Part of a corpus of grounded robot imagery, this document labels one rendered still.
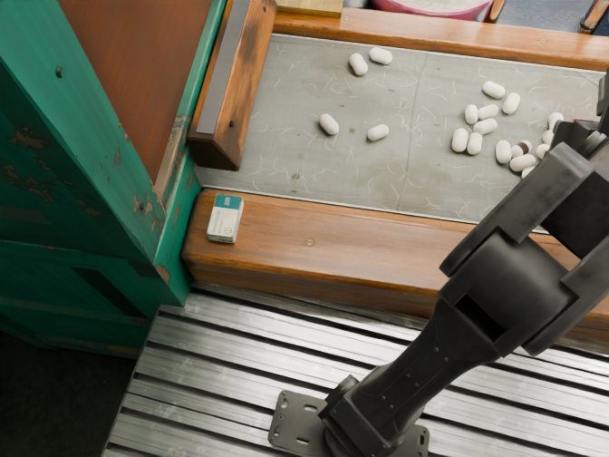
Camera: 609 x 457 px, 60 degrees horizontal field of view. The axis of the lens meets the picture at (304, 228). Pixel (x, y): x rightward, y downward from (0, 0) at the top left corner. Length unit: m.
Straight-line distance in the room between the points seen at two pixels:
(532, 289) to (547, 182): 0.07
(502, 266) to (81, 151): 0.32
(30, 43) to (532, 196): 0.34
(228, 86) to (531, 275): 0.46
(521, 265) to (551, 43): 0.62
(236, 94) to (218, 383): 0.39
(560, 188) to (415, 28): 0.57
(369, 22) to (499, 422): 0.63
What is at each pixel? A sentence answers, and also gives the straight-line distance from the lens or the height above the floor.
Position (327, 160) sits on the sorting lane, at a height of 0.74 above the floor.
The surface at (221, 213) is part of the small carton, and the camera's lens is 0.69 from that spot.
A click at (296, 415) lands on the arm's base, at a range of 0.72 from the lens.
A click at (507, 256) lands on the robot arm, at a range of 0.39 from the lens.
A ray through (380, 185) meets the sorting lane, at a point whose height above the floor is 0.74.
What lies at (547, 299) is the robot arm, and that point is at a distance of 0.39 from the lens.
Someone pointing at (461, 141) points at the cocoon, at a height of 0.76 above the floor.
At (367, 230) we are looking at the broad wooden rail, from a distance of 0.70.
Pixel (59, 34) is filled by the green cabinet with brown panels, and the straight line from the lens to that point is 0.41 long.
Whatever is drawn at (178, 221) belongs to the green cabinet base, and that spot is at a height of 0.80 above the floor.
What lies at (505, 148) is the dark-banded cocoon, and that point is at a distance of 0.81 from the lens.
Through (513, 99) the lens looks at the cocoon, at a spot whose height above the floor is 0.76.
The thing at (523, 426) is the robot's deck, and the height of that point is 0.67.
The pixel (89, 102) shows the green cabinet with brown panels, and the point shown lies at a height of 1.07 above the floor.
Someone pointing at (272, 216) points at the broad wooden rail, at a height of 0.76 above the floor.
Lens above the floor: 1.40
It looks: 65 degrees down
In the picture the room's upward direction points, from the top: straight up
